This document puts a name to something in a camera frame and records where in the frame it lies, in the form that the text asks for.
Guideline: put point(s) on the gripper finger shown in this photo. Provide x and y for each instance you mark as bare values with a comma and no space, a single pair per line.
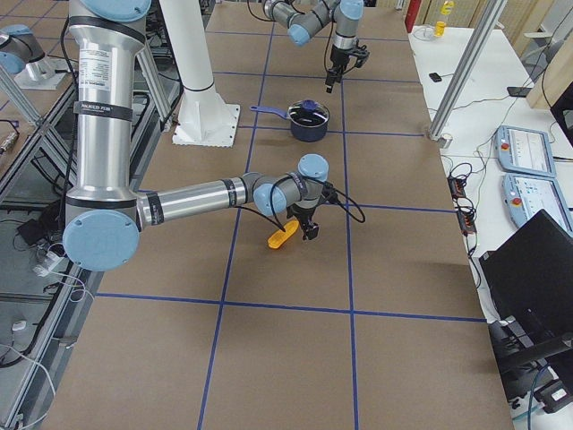
335,76
296,225
310,230
329,84

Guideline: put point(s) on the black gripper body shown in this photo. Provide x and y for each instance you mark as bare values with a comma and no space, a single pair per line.
337,59
303,213

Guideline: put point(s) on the yellow corn cob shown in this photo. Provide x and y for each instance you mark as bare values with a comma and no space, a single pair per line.
279,237

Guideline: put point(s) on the glass pot lid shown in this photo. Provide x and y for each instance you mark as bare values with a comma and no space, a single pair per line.
308,113

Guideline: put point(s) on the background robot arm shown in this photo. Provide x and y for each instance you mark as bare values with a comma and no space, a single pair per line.
19,48

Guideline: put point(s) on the dark blue saucepan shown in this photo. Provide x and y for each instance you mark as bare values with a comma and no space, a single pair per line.
301,133

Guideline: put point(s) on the yellow bottle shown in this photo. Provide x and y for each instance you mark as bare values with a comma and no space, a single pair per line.
439,29

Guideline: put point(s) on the black power strip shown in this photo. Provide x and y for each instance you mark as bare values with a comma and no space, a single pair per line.
464,207

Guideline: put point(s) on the black phone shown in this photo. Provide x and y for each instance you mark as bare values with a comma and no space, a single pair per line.
518,92

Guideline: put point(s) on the far teach pendant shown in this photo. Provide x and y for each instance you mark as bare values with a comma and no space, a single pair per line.
526,151

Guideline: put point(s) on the teach pendant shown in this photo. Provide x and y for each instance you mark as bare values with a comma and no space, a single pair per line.
526,151
525,195

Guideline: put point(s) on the near teach pendant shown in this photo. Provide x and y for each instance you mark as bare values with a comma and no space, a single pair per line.
525,195

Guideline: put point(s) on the black laptop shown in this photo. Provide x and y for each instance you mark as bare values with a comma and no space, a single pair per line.
532,272

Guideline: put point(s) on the black monitor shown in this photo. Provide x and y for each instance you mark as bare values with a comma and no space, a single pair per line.
562,111

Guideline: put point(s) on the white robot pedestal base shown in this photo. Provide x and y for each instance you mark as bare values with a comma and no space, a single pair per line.
204,118

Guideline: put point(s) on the aluminium frame post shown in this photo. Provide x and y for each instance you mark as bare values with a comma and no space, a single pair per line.
466,64

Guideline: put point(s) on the aluminium frame rack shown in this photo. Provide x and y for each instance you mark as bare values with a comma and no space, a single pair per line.
39,315

